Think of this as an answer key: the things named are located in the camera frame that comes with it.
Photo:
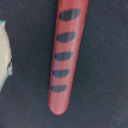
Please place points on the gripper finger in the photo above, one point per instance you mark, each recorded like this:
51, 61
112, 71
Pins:
5, 55

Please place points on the brown toy sausage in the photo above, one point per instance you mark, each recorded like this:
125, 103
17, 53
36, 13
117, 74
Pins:
69, 27

